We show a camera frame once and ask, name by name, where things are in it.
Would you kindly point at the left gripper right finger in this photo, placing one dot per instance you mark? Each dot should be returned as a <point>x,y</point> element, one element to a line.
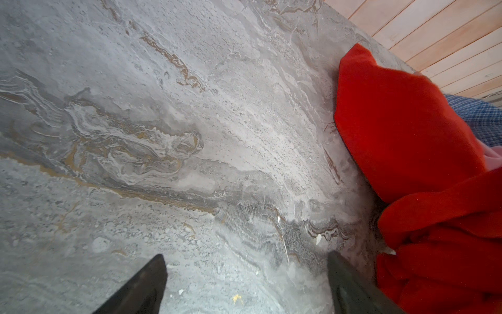
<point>352,293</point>

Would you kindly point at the red cloth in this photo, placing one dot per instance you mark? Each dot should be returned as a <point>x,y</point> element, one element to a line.
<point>443,215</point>

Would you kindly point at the blue checked cloth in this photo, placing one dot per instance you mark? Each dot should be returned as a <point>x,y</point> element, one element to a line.
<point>483,118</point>

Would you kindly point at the pink cloth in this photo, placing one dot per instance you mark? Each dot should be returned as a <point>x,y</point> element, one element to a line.
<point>492,157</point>

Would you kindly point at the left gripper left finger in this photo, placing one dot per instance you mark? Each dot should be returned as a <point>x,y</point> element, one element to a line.
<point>143,293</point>

